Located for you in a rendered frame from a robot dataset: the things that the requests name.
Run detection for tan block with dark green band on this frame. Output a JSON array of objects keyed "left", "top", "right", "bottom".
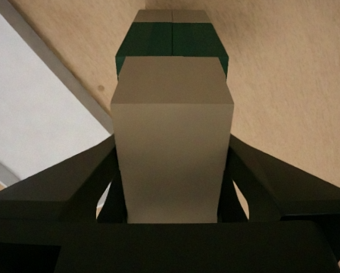
[{"left": 110, "top": 9, "right": 235, "bottom": 224}]

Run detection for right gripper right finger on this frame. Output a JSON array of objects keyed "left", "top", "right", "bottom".
[{"left": 217, "top": 133, "right": 340, "bottom": 263}]

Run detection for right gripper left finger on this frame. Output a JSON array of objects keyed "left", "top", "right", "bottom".
[{"left": 0, "top": 134, "right": 127, "bottom": 224}]

